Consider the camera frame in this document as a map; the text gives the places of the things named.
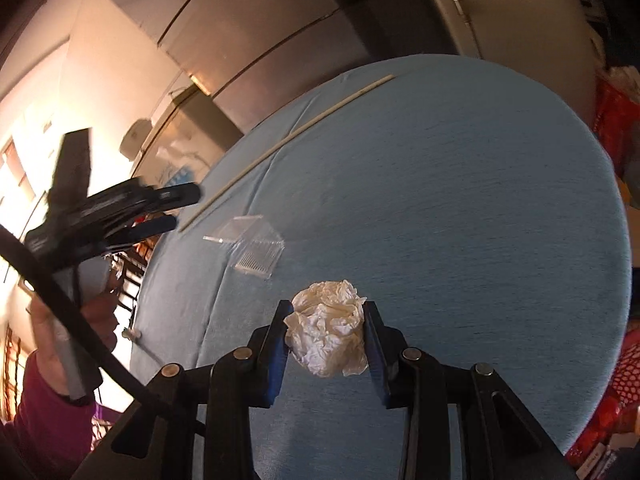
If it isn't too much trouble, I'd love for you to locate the blue tablecloth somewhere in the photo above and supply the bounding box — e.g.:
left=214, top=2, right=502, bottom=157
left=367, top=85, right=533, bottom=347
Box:
left=127, top=54, right=632, bottom=480

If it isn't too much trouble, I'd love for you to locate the red plastic basket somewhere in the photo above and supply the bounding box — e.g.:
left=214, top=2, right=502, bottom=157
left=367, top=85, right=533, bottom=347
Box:
left=602, top=327, right=640, bottom=413

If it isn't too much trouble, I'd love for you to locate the dark wooden chair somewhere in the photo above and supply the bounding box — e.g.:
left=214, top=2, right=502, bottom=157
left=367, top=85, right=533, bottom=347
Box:
left=112, top=240, right=156, bottom=316

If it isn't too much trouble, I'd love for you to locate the white rice cooker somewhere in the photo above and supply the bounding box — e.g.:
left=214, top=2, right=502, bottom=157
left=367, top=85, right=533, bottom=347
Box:
left=120, top=119, right=153, bottom=161

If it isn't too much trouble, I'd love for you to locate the large red sack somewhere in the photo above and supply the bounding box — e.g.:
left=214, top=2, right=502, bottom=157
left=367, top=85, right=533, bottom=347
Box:
left=592, top=67, right=640, bottom=176

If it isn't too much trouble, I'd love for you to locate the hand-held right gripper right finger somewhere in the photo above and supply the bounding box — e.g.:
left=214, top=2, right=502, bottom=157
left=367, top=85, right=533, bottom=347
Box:
left=362, top=300, right=581, bottom=480

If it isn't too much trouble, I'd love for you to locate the grey panelled cabinet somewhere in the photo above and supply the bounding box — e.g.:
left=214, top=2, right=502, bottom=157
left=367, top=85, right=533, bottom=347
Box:
left=85, top=0, right=381, bottom=133

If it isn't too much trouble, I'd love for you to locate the white tissue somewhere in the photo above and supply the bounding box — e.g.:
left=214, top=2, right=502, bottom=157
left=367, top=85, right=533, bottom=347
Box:
left=283, top=280, right=370, bottom=378

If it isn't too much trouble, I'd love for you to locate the thin white stick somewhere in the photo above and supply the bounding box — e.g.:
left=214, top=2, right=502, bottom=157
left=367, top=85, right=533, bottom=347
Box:
left=179, top=74, right=397, bottom=233

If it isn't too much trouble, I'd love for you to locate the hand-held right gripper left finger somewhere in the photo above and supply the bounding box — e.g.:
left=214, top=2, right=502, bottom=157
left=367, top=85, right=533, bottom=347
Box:
left=72, top=300, right=296, bottom=480

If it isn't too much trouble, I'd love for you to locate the clear plastic box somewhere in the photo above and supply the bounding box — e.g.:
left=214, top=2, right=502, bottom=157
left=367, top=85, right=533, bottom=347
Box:
left=202, top=215, right=286, bottom=281

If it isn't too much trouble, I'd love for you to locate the white chest freezer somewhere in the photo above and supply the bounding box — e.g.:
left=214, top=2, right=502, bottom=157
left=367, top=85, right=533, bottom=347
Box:
left=132, top=85, right=246, bottom=196

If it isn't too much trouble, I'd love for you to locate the person's left hand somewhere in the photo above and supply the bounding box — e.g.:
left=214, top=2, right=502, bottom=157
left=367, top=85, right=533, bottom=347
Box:
left=30, top=280, right=119, bottom=396

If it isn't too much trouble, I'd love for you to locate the grey refrigerator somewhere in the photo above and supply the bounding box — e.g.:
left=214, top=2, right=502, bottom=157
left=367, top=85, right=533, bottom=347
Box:
left=410, top=0, right=608, bottom=68

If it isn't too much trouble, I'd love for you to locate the black cable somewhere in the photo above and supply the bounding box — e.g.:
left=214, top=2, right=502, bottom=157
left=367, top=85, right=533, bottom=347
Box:
left=0, top=222, right=208, bottom=438

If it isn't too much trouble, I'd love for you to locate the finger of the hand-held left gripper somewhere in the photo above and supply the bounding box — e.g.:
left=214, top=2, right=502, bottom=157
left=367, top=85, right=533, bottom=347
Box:
left=134, top=181, right=202, bottom=209
left=106, top=215, right=179, bottom=249

